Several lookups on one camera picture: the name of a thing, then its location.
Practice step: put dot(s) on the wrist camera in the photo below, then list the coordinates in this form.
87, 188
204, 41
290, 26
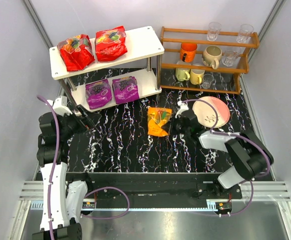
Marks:
183, 107
60, 106

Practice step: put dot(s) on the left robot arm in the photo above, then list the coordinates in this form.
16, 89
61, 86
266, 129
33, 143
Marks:
62, 199

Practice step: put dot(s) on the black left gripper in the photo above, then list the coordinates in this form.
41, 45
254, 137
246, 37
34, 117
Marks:
80, 121

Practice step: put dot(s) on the clear glass shelf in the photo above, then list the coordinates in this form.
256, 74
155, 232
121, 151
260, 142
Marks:
207, 81
230, 56

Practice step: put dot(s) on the yellow mango candy bag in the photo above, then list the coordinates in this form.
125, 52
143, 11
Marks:
156, 118

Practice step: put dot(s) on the green mug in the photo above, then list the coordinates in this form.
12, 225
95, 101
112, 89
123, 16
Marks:
182, 74

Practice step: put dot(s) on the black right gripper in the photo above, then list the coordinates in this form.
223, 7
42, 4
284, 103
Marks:
175, 126

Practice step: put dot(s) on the purple candy bag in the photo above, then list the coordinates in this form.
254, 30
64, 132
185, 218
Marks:
98, 94
125, 89

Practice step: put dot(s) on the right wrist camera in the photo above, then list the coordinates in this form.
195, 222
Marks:
183, 107

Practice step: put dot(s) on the small red candy bag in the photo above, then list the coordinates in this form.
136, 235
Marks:
110, 44

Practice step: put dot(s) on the large red candy bag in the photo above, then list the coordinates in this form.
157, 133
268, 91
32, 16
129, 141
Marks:
76, 52

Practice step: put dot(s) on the clear glass middle shelf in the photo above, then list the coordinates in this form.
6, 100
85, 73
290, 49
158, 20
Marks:
230, 56

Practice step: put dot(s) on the yellow mug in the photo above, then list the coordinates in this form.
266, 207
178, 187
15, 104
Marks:
196, 76

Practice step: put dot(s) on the wooden cup rack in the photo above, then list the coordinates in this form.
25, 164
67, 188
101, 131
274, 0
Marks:
192, 62

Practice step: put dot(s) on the pink beige plate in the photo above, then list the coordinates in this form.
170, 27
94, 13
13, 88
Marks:
206, 115

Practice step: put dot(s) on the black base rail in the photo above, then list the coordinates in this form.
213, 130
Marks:
190, 184

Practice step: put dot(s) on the clear glass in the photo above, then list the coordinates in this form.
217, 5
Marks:
214, 29
244, 33

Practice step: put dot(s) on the beige ceramic mug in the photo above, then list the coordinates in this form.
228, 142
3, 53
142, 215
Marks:
212, 56

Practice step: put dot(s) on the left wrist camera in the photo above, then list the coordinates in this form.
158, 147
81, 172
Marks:
60, 106

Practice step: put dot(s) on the orange mug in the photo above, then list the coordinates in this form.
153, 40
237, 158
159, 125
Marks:
188, 51

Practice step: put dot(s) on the clear glass bottom shelf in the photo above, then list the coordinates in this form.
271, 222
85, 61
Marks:
207, 81

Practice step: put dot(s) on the clear glass top left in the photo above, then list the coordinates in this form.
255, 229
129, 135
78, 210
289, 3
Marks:
214, 29

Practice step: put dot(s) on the clear glass top right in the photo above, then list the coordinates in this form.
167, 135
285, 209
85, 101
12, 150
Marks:
244, 33

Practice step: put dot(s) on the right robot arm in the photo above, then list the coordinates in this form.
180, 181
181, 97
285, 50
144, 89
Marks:
249, 156

